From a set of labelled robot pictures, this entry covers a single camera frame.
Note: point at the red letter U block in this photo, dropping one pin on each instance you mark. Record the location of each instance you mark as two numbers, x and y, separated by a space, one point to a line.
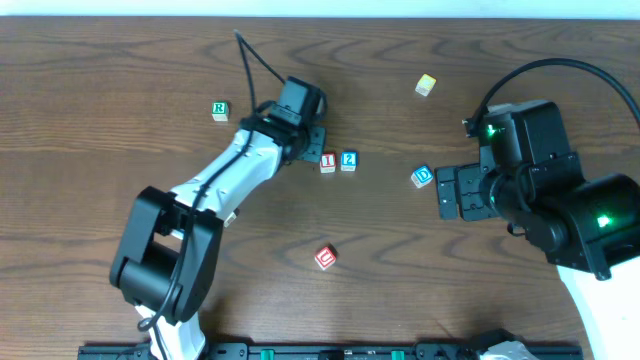
325 257

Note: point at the red letter I block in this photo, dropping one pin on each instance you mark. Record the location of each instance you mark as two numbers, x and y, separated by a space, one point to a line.
328 163

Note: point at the blue letter D block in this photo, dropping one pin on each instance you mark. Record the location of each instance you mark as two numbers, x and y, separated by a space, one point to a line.
422 176

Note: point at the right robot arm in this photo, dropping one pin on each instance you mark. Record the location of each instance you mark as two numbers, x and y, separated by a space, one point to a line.
528 175

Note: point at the yellow wooden block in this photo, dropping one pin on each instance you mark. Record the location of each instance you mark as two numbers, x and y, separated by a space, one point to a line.
425 85

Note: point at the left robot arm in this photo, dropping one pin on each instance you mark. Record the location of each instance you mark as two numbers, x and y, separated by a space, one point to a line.
167 256

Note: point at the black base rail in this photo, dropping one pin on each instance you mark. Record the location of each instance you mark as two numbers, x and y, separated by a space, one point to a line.
241 351

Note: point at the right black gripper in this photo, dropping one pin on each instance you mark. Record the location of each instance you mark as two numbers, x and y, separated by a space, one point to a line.
460 191

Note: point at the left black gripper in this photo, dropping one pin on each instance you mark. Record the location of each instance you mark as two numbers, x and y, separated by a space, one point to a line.
315 145

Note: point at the blue number 2 block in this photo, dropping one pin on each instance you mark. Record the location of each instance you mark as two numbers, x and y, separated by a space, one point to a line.
349 161

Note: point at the green letter R block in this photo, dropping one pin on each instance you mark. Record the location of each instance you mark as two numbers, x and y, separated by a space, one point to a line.
220 111

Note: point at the white block green B side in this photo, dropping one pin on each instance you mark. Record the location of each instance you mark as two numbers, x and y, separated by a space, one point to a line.
231 218

